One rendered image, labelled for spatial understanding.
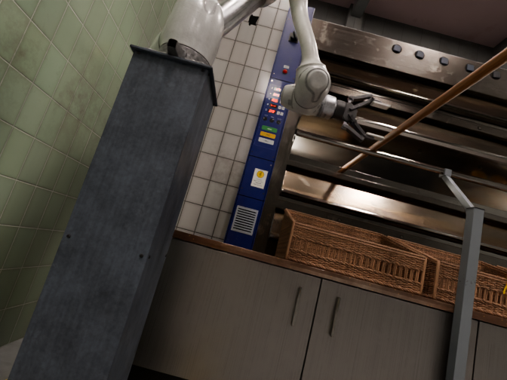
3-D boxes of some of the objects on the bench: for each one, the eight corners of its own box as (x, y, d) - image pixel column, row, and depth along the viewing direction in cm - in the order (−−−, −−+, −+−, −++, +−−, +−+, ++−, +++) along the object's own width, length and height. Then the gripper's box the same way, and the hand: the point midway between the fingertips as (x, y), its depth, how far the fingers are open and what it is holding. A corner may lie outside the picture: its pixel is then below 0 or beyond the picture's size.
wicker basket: (271, 256, 168) (284, 207, 173) (373, 283, 166) (382, 234, 172) (282, 258, 120) (299, 191, 125) (425, 297, 119) (434, 227, 124)
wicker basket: (376, 284, 167) (385, 234, 172) (476, 311, 167) (482, 261, 172) (432, 299, 119) (442, 229, 124) (573, 337, 119) (576, 265, 125)
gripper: (336, 85, 128) (386, 99, 128) (324, 140, 123) (375, 155, 123) (342, 75, 121) (395, 90, 121) (330, 133, 116) (384, 149, 116)
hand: (382, 122), depth 122 cm, fingers open, 13 cm apart
